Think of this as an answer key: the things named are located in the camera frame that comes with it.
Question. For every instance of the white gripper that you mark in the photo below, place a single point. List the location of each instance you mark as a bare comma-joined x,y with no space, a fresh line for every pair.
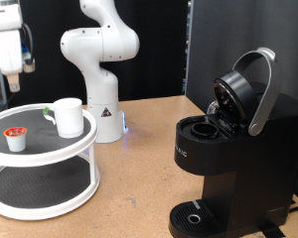
6,49

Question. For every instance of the white coffee pod red lid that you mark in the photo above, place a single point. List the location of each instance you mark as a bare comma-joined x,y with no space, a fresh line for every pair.
16,140

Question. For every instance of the black Keurig coffee machine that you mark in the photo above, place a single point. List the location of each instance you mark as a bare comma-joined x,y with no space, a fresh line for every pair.
255,172

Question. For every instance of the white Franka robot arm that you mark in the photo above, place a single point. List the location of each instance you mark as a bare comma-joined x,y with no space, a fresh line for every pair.
102,82

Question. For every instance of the white two-tier turntable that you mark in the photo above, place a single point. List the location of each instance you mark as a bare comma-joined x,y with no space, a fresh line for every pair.
39,158

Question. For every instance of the black curtain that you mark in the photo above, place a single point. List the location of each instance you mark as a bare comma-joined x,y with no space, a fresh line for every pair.
155,49

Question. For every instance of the dark grey partition panel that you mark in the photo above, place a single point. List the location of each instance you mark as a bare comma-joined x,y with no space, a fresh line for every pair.
222,26

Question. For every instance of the grey metal post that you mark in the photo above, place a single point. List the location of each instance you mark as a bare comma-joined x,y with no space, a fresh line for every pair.
1,89

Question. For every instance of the grey vertical rail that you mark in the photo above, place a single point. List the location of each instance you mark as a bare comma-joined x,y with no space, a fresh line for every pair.
187,49

